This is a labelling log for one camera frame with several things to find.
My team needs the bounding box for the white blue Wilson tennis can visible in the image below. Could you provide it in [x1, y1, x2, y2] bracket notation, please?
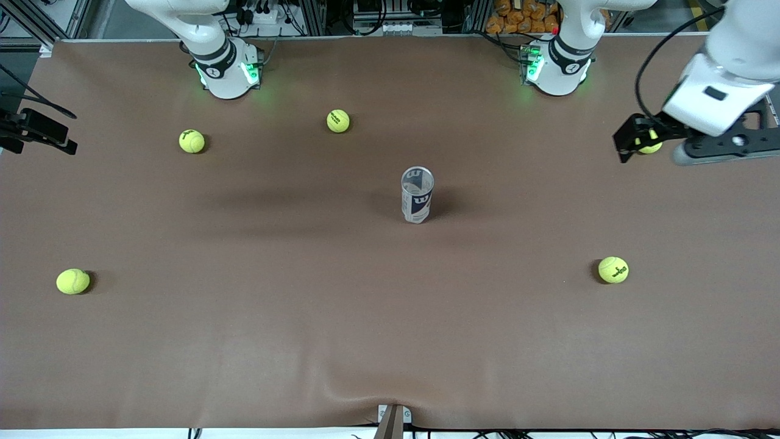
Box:
[401, 166, 436, 224]

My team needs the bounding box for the orange packaged goods pile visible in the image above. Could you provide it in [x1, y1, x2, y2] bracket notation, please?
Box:
[486, 0, 565, 35]

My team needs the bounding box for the white power strip with plugs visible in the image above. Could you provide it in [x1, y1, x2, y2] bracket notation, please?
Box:
[235, 0, 286, 26]

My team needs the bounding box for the brown table cloth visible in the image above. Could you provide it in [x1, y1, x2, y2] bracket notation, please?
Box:
[0, 35, 780, 431]

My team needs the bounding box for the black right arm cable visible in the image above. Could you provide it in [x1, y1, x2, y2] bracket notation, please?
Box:
[0, 63, 77, 120]

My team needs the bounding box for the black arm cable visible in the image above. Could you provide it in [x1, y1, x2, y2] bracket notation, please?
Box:
[634, 7, 727, 123]
[0, 63, 77, 120]

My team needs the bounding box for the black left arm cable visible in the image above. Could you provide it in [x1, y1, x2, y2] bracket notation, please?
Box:
[634, 7, 727, 123]

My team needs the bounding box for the aluminium frame profile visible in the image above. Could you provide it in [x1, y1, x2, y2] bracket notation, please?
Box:
[0, 0, 93, 48]

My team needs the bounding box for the metal bracket with post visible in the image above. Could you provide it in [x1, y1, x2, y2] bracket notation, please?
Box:
[373, 404, 413, 439]

